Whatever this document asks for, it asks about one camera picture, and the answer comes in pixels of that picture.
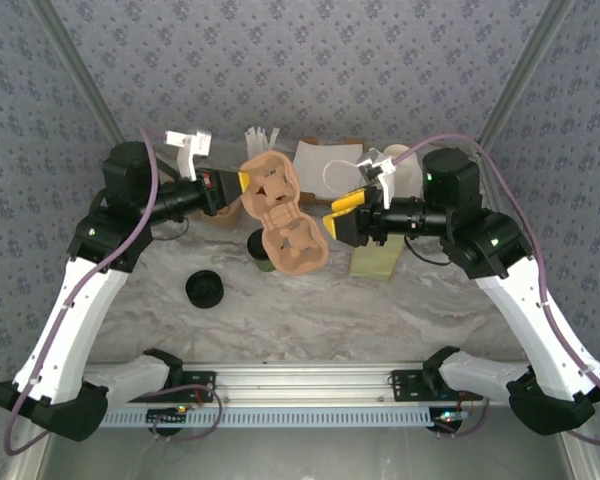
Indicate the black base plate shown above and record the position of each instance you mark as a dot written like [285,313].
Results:
[200,387]
[405,387]

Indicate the stack of paper cups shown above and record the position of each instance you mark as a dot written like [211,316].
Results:
[405,170]

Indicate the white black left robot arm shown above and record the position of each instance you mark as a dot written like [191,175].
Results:
[75,320]

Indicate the aluminium frame post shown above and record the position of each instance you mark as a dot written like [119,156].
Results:
[80,75]
[525,75]

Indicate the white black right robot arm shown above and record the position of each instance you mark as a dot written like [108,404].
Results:
[530,320]

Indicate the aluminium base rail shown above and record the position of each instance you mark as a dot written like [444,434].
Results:
[305,385]

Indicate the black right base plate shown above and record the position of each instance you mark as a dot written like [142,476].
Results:
[405,387]

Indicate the flat white paper bag stack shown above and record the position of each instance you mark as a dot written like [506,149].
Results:
[315,165]

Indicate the small black controller board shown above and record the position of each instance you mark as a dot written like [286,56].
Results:
[450,419]
[167,419]

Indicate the green paper coffee cup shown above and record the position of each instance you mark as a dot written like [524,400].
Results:
[257,255]

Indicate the white yellow paper bag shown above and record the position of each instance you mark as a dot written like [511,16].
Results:
[375,260]

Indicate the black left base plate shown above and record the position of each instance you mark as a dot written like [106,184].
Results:
[200,387]

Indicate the black plastic cup lid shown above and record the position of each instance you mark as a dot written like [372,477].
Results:
[204,285]

